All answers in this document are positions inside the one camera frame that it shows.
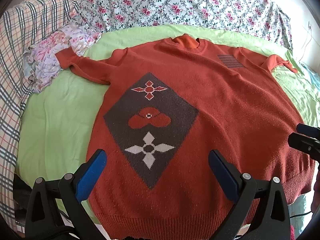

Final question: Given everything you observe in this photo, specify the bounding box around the light green bed sheet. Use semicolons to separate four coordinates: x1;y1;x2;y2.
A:
15;24;320;238

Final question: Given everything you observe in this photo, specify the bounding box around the floral rose quilt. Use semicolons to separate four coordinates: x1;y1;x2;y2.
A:
79;0;293;49

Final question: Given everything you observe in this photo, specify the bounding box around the orange knit sweater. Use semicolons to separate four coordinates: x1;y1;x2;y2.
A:
56;35;315;239

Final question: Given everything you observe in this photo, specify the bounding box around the pastel floral pillow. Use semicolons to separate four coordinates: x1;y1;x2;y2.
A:
23;23;101;94

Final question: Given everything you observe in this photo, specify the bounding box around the plaid checked blanket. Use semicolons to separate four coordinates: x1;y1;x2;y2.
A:
0;0;79;231

